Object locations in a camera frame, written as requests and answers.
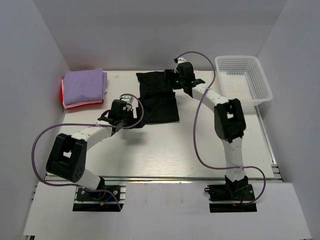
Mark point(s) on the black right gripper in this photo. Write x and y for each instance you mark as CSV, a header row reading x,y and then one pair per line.
x,y
171,74

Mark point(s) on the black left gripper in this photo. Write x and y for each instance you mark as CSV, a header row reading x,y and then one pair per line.
x,y
133,120

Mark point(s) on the black t-shirt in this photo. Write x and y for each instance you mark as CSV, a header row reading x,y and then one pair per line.
x,y
158,98

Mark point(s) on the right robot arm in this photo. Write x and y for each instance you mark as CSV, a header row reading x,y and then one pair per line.
x,y
229,120

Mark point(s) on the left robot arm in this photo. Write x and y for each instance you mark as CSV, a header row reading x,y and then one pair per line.
x,y
68,155

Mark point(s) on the folded pink t-shirt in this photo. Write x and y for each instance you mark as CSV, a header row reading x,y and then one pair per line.
x,y
82,103

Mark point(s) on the folded lavender t-shirt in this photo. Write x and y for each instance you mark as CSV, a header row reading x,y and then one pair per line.
x,y
84,85

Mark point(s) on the white plastic basket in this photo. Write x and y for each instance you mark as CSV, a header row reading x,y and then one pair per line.
x,y
242,77

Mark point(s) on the folded red t-shirt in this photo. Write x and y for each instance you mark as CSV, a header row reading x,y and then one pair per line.
x,y
61,91

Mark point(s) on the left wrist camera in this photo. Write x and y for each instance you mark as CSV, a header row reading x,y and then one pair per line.
x,y
127,98

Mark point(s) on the aluminium table rail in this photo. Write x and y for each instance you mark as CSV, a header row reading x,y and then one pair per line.
x,y
277,177

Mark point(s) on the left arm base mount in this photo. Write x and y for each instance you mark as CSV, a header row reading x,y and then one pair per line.
x,y
100,202

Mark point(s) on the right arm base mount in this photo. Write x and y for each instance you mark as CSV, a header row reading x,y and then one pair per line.
x,y
222,200

